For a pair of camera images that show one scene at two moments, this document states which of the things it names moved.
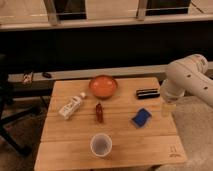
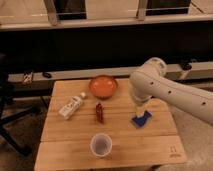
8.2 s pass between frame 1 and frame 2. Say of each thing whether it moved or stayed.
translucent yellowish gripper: moved
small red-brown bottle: stayed
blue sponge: stayed
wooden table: stayed
